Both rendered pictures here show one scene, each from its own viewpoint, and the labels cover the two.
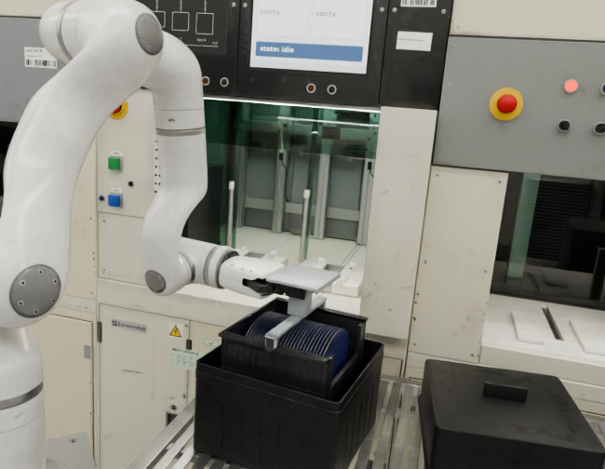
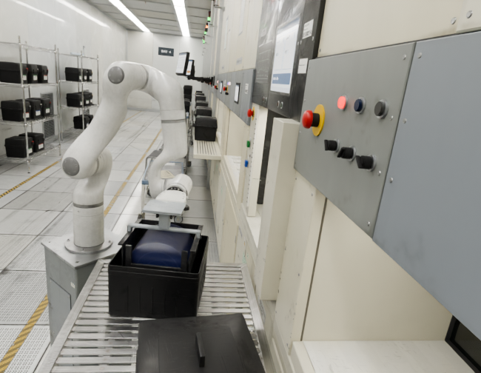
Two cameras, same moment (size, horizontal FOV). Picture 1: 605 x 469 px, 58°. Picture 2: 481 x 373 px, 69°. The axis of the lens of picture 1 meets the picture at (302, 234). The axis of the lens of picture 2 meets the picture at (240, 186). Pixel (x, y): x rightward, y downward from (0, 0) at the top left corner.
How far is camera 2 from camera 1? 132 cm
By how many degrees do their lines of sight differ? 64
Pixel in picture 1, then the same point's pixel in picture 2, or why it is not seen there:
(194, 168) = (167, 140)
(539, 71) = (334, 86)
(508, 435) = (142, 354)
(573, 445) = not seen: outside the picture
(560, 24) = (358, 34)
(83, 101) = (105, 103)
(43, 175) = (90, 129)
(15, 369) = (78, 195)
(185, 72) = (160, 92)
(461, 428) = (142, 331)
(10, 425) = (76, 213)
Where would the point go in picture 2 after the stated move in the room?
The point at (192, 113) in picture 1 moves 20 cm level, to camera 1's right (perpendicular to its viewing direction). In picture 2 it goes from (165, 112) to (176, 119)
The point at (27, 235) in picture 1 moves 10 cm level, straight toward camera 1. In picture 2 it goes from (74, 147) to (45, 149)
